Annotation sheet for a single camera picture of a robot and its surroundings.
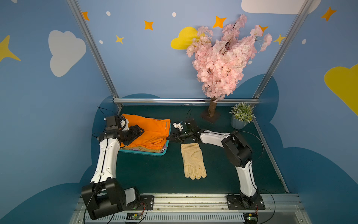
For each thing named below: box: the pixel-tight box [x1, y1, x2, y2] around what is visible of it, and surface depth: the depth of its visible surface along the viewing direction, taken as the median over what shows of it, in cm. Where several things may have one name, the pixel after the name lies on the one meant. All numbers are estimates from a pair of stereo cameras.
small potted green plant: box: [229, 102, 256, 130], surface depth 98 cm
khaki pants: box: [119, 147, 164, 153], surface depth 85 cm
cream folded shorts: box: [180, 142, 207, 181], surface depth 91 cm
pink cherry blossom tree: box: [186, 14, 273, 124], surface depth 72 cm
